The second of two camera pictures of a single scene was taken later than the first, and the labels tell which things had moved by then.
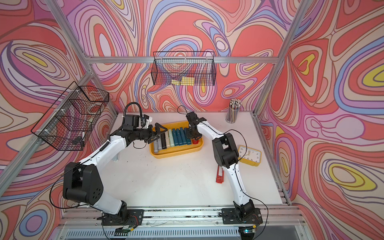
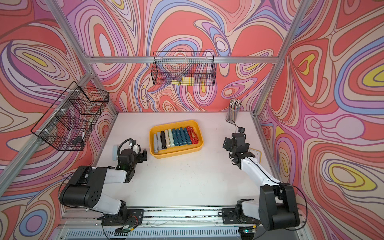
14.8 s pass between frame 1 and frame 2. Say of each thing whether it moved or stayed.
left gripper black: moved
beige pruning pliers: stayed
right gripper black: moved
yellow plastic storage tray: stayed
